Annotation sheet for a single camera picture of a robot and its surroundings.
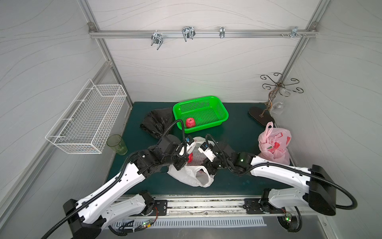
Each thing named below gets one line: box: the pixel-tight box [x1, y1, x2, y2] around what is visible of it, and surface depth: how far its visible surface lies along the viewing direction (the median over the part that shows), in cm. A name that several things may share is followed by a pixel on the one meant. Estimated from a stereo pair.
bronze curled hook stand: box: [249, 72, 304, 126], surface depth 91 cm
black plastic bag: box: [139, 107, 174, 139], surface depth 103 cm
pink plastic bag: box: [258, 121, 292, 166], surface depth 86 cm
